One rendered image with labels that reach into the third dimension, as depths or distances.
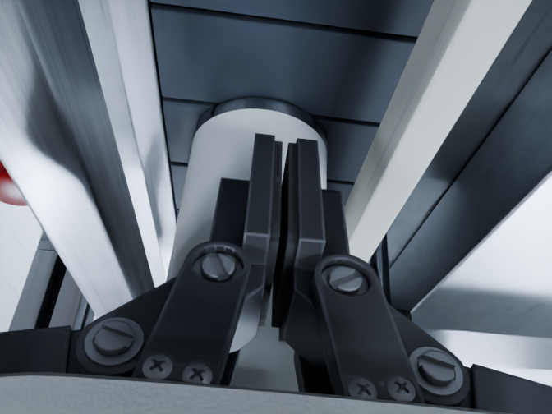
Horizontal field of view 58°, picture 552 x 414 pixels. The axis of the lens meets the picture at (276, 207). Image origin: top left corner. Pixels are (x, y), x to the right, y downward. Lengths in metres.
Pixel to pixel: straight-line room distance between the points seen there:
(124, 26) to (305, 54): 0.06
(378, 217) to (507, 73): 0.11
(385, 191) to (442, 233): 0.16
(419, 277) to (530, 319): 0.08
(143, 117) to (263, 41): 0.06
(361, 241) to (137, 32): 0.10
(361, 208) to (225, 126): 0.05
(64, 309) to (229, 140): 0.27
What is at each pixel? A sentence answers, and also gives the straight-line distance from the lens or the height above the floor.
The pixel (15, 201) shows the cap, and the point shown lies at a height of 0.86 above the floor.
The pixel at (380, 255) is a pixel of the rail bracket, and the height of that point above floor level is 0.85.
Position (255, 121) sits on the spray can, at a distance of 0.17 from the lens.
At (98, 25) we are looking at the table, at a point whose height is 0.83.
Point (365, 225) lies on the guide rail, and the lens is 0.17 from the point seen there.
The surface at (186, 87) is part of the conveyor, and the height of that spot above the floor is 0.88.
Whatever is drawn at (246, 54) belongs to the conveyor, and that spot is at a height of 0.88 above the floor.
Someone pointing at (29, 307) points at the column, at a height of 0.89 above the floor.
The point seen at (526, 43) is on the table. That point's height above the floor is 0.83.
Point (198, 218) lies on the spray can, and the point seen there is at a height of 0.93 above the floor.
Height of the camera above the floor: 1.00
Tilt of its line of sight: 31 degrees down
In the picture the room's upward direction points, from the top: 176 degrees counter-clockwise
